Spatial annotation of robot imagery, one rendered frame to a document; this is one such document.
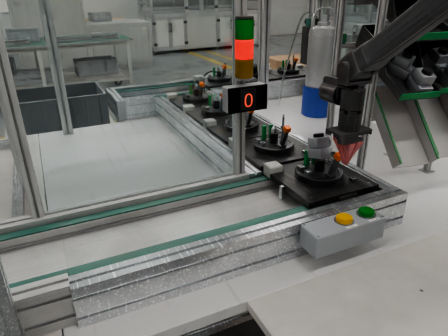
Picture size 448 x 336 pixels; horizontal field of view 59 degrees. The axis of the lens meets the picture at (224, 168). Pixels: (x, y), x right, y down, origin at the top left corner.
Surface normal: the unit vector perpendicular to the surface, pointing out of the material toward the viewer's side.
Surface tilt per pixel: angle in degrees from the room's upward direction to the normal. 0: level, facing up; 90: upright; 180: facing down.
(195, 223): 0
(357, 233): 90
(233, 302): 0
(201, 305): 0
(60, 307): 90
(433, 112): 45
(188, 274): 90
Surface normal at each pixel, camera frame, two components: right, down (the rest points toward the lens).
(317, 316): -0.01, -0.91
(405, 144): 0.17, -0.36
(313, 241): -0.91, 0.18
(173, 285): 0.42, 0.37
